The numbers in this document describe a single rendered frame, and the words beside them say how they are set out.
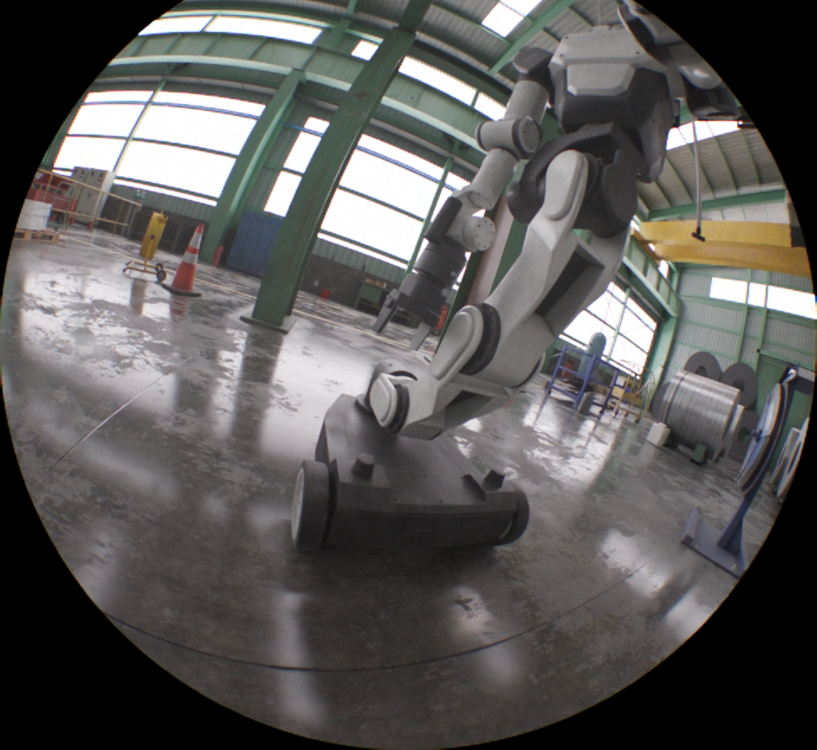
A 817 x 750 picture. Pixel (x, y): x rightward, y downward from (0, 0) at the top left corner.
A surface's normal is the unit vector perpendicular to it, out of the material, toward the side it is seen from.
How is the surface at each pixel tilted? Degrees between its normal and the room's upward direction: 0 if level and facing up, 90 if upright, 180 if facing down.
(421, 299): 96
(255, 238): 90
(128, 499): 0
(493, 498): 45
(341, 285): 90
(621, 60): 137
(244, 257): 90
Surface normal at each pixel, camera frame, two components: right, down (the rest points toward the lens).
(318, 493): 0.47, -0.69
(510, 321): -0.89, -0.28
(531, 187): -0.96, 0.10
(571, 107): -0.77, 0.54
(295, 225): 0.28, 0.21
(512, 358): 0.18, 0.52
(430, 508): 0.45, -0.51
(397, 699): 0.33, -0.94
